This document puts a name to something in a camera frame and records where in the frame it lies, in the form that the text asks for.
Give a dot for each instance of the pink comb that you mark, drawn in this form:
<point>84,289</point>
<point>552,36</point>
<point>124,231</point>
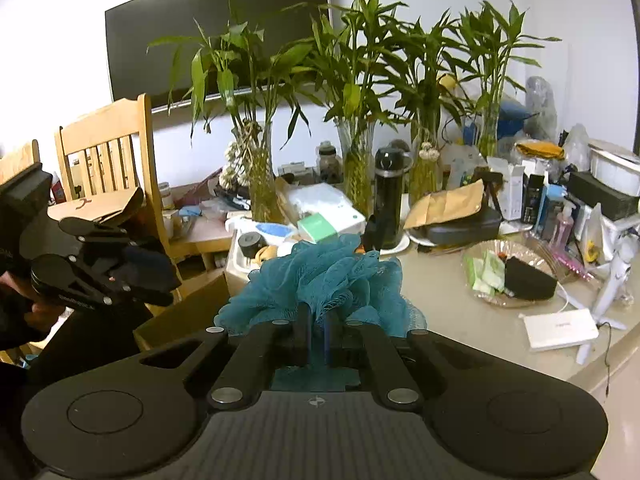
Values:
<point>570,263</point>

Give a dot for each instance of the yellow cloth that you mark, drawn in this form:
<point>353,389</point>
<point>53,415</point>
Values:
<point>540,150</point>

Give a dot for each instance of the blue and white carton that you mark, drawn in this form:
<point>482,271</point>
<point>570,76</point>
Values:
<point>550,205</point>

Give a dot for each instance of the black flat case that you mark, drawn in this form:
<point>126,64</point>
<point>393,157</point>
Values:
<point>460,235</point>

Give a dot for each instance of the wooden slat chair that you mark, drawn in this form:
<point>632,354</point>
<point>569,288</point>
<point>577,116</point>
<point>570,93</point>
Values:
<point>100,127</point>
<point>20,157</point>

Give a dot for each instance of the black cosmetic bottle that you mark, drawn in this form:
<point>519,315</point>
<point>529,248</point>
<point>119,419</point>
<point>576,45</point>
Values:
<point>532,197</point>

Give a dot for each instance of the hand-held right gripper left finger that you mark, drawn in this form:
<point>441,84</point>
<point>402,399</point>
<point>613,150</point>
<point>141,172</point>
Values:
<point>303,332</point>

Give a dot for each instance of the green and white tissue box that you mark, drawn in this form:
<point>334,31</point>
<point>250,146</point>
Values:
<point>317,227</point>

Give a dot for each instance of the black wall television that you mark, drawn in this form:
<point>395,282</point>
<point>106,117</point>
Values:
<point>200,35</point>

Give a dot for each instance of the white rectangular power box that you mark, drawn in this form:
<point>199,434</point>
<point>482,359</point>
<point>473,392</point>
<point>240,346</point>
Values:
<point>560,330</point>

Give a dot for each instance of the clear plastic bag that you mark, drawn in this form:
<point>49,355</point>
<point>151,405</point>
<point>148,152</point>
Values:
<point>541,105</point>

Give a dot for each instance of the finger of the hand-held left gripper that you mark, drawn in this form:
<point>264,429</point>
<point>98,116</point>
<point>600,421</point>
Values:
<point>112,220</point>
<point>102,275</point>

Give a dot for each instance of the black thermos bottle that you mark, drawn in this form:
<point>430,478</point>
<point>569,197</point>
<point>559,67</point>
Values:
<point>390,200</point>

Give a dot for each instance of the white plastic tray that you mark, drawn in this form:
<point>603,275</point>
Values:
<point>235,265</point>

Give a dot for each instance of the bamboo plant in glass vase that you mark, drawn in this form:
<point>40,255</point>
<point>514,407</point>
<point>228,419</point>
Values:
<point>260,175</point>
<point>487,130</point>
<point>425,167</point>
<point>357,170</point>

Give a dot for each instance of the person's left hand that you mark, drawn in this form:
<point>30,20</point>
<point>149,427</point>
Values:
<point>44,314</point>

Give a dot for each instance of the brown paper envelope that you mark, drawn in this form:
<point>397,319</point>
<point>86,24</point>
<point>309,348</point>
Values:
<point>450,205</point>

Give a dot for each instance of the green and white wipe packet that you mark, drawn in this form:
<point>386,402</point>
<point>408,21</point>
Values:
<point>495,267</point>
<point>472,274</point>

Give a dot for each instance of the pink pump bottle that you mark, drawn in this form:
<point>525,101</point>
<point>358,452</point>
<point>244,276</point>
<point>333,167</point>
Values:
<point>562,227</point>

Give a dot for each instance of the brown cardboard box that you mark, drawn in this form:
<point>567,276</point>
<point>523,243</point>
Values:
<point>190,310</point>

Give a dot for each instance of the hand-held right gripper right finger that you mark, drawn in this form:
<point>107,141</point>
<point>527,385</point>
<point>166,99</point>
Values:
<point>334,335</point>

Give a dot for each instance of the teal mesh bath loofah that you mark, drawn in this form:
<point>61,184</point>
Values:
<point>330,270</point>

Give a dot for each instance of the long black box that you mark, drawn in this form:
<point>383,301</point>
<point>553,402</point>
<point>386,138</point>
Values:
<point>600,194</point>

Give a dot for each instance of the white plastic bowl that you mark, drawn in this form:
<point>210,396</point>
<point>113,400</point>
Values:
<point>615,165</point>

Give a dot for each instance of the dark glass jar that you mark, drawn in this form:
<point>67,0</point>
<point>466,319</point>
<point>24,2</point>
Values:
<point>327,160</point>

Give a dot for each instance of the black tape roll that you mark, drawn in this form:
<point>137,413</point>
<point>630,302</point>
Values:
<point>250,245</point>

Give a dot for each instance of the amber glass dish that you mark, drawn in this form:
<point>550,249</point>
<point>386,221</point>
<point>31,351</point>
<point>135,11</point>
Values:
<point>495,250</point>

